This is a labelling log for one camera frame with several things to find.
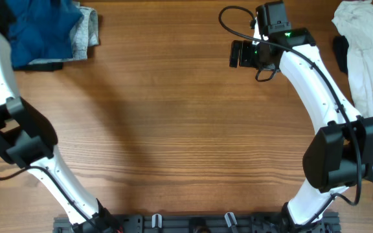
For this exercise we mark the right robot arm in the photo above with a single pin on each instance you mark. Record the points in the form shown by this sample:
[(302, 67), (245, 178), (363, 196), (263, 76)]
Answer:
[(340, 155)]

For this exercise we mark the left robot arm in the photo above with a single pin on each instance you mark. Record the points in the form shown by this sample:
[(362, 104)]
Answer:
[(29, 141)]

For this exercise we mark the dark blue polo shirt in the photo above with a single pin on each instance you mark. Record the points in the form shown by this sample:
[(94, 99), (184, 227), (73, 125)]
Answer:
[(41, 30)]

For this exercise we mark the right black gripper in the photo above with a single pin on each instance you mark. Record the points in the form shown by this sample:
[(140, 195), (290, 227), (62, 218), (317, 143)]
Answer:
[(245, 47)]

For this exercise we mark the light blue denim shorts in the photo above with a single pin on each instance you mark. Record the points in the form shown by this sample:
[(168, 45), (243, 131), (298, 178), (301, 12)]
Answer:
[(83, 35)]

